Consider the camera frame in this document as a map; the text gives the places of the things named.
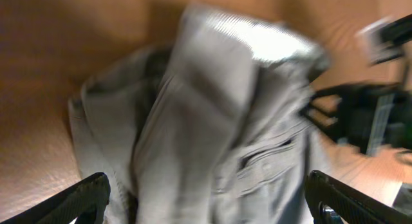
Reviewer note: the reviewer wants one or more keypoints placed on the grey shorts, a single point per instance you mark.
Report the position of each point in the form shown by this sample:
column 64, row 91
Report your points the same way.
column 207, row 130

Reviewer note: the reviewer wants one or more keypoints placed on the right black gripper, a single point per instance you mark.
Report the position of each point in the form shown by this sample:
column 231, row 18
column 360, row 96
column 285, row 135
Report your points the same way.
column 364, row 115

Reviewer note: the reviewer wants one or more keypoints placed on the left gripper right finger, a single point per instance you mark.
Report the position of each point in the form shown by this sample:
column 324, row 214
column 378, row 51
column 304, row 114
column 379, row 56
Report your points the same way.
column 331, row 201

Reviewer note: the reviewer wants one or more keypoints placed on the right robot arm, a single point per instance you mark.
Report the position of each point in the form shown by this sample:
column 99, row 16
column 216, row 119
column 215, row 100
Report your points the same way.
column 384, row 41

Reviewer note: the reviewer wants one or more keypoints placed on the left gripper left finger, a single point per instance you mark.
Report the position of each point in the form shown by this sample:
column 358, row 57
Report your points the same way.
column 84, row 202

